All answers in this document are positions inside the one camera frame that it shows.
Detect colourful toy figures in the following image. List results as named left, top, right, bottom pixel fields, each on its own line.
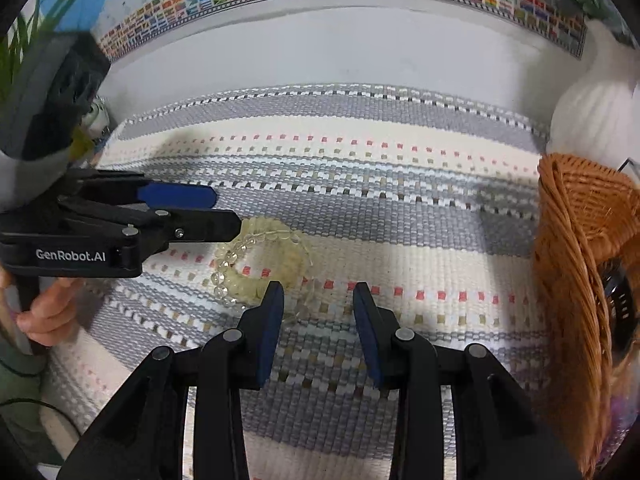
left=70, top=97, right=111, bottom=166

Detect person's left hand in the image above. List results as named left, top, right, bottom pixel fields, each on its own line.
left=0, top=265, right=86, bottom=348

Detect thin black cable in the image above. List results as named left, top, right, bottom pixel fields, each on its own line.
left=0, top=397, right=83, bottom=436

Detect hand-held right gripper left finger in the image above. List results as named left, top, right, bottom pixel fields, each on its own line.
left=59, top=280, right=286, bottom=480

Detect person's left forearm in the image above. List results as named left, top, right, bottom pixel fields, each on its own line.
left=0, top=340, right=56, bottom=456

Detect striped woven mat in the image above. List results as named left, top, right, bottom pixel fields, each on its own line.
left=42, top=82, right=556, bottom=480

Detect pale yellow bracelet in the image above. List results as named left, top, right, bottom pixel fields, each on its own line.
left=235, top=217, right=317, bottom=323

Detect green plant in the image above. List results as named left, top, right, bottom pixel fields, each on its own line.
left=0, top=0, right=68, bottom=111

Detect clear bead bracelet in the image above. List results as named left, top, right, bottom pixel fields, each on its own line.
left=212, top=217, right=306, bottom=311

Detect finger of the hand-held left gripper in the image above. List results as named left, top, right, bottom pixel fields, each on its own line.
left=60, top=167, right=218, bottom=211
left=57, top=195, right=243, bottom=261

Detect white vase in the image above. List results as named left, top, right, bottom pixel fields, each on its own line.
left=547, top=20, right=640, bottom=161

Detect dark band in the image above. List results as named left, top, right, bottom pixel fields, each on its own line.
left=602, top=260, right=637, bottom=356

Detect brown wicker basket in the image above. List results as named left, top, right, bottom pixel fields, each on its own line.
left=532, top=152, right=640, bottom=480

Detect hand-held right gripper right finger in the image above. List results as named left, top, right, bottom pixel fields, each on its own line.
left=352, top=282, right=583, bottom=480

